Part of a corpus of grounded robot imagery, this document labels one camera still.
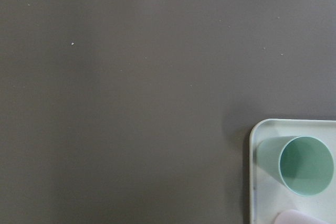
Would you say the green cup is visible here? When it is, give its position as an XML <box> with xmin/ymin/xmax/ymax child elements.
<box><xmin>255</xmin><ymin>136</ymin><xmax>334</xmax><ymax>197</ymax></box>

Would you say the pink cup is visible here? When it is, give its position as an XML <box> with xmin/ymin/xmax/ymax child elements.
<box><xmin>274</xmin><ymin>209</ymin><xmax>327</xmax><ymax>224</ymax></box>

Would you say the cream rabbit tray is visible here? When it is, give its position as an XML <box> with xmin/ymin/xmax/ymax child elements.
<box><xmin>249</xmin><ymin>119</ymin><xmax>335</xmax><ymax>223</ymax></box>

